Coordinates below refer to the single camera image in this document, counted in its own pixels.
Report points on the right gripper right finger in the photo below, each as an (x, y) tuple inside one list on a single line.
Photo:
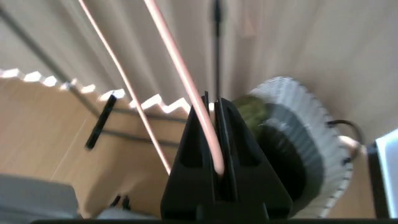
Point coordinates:
[(261, 193)]

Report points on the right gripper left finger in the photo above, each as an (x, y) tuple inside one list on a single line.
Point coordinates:
[(174, 193)]

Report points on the green long-sleeved shirt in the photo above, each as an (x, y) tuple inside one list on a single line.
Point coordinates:
[(248, 112)]

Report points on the pink clothes hanger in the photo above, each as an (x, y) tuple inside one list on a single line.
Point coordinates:
[(186, 81)]

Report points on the white laundry basket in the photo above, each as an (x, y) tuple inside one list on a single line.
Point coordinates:
[(298, 99)]

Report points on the black clothes rack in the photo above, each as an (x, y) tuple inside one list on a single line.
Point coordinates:
[(100, 124)]

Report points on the beige curtain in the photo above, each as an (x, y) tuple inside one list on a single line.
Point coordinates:
[(311, 37)]

